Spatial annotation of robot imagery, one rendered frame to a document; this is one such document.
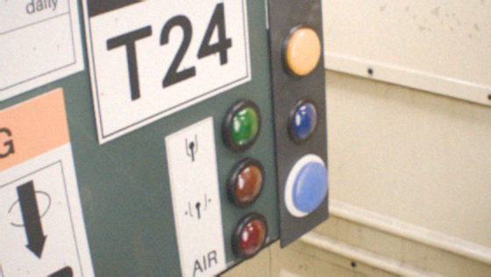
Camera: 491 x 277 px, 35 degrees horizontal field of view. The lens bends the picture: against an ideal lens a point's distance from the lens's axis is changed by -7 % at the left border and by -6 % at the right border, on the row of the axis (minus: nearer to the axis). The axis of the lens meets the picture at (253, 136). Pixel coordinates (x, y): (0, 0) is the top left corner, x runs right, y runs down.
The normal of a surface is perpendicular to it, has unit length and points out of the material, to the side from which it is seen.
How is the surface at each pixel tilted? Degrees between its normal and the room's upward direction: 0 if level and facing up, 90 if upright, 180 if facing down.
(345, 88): 91
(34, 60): 90
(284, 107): 90
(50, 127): 90
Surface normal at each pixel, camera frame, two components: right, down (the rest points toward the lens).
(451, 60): -0.66, 0.32
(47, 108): 0.75, 0.22
